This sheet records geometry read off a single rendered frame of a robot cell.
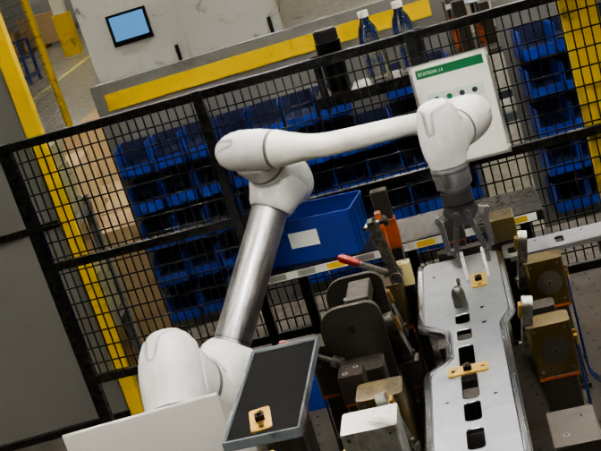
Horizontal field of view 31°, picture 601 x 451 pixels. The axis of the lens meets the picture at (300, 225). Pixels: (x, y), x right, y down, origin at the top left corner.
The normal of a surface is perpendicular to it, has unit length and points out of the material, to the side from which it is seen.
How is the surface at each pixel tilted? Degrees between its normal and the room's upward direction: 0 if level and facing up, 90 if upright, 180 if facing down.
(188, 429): 90
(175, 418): 90
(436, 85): 90
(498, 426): 0
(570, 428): 0
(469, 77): 90
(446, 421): 0
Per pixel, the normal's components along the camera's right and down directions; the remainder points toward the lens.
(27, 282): 0.02, 0.29
